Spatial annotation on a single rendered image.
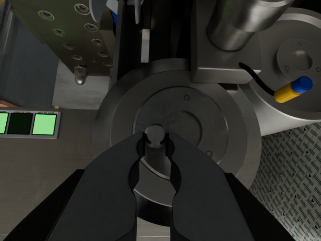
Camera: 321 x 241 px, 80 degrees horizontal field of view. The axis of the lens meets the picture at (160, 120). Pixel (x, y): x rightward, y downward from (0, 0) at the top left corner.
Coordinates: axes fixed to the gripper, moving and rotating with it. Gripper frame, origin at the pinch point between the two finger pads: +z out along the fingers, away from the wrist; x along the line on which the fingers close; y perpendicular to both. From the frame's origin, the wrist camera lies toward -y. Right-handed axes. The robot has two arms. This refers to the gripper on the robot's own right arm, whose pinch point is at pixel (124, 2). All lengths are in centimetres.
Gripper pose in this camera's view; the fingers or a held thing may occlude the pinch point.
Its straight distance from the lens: 27.0
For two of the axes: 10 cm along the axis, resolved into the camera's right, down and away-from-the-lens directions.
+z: -0.3, 2.2, 9.8
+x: 10.0, 0.3, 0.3
